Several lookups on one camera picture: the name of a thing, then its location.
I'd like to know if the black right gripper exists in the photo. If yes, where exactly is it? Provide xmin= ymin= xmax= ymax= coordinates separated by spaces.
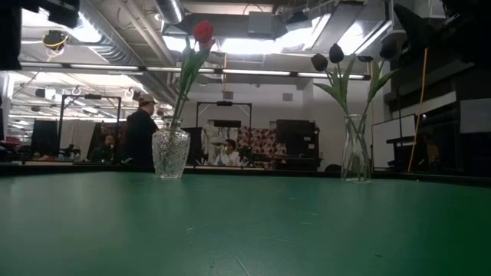
xmin=393 ymin=2 xmax=475 ymax=68

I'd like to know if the bright red artificial tulip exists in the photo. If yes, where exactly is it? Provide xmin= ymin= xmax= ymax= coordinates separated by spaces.
xmin=170 ymin=19 xmax=215 ymax=130

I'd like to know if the cut crystal glass vase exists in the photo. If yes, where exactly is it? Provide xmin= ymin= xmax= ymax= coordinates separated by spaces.
xmin=151 ymin=116 xmax=192 ymax=180

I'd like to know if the smooth clear glass carafe vase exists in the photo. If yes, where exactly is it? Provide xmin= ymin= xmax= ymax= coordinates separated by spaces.
xmin=341 ymin=113 xmax=372 ymax=183

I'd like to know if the white ceiling box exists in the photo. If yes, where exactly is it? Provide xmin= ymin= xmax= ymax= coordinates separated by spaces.
xmin=390 ymin=0 xmax=446 ymax=22

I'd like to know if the white board panel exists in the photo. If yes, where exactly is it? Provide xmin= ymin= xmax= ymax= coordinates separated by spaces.
xmin=371 ymin=113 xmax=418 ymax=170

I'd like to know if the grey ceiling unit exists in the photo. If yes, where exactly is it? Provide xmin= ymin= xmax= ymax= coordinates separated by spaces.
xmin=248 ymin=11 xmax=274 ymax=36

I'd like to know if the black cabinet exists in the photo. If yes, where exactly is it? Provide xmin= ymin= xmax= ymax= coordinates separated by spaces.
xmin=275 ymin=118 xmax=322 ymax=172

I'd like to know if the long LED light bar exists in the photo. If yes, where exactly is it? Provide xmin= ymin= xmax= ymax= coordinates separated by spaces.
xmin=18 ymin=60 xmax=372 ymax=81

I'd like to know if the bright ceiling light panel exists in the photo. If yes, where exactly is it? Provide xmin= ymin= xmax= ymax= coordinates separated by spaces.
xmin=163 ymin=35 xmax=279 ymax=55

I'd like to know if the floral patterned cloth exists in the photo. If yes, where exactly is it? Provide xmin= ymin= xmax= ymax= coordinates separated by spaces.
xmin=237 ymin=126 xmax=288 ymax=168

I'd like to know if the green table mat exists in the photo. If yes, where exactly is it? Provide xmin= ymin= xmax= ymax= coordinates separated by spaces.
xmin=0 ymin=171 xmax=491 ymax=276

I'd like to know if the standing person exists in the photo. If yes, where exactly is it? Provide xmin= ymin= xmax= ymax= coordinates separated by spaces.
xmin=124 ymin=93 xmax=160 ymax=172

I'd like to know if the seated person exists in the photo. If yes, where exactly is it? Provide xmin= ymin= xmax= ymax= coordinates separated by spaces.
xmin=89 ymin=133 xmax=119 ymax=164

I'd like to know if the yellow hanging cable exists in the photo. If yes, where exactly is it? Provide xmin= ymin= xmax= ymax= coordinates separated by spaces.
xmin=407 ymin=48 xmax=429 ymax=173

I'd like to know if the white wall panel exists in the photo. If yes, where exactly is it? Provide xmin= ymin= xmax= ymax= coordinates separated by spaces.
xmin=459 ymin=98 xmax=491 ymax=134

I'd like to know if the black camera rig frame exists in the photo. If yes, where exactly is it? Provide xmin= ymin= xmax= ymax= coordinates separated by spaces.
xmin=195 ymin=100 xmax=253 ymax=168

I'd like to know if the silver ventilation duct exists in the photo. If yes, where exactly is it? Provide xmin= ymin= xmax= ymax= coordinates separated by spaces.
xmin=155 ymin=0 xmax=186 ymax=25

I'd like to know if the large silver spiral duct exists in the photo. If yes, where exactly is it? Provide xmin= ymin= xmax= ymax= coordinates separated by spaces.
xmin=72 ymin=0 xmax=154 ymax=68

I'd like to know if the black yellow cable reel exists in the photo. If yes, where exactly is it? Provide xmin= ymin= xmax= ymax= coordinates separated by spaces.
xmin=41 ymin=29 xmax=70 ymax=62

